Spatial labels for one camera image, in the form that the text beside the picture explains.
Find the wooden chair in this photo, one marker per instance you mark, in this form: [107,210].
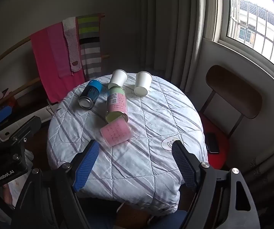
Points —
[234,93]

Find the blue can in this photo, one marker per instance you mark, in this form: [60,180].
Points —
[90,94]

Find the striped quilted table cover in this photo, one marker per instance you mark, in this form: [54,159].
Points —
[146,128]

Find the green and pink cup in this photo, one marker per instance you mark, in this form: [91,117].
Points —
[116,105]

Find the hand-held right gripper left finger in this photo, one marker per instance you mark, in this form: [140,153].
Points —
[86,168]

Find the green and grey striped towel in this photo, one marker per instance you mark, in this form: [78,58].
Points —
[89,45]

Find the window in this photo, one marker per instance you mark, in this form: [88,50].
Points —
[256,19]

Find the light pink towel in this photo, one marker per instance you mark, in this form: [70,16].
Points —
[57,52]

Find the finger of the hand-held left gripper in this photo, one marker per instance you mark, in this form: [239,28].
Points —
[26,128]
[0,119]

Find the red seat cushion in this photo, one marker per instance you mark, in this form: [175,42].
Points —
[216,159]

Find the black smartphone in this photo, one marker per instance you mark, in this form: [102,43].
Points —
[212,143]

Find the grey curtain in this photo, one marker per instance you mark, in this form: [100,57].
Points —
[175,33]

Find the white paper cup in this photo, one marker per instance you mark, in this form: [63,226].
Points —
[142,83]
[118,77]

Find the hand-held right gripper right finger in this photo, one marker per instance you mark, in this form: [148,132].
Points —
[185,169]

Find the wooden towel rack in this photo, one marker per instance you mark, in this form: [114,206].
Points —
[8,52]

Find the white and pink knitted cloth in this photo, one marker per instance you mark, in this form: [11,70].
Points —
[70,45]

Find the hot pink towel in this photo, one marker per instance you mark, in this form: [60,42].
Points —
[44,66]

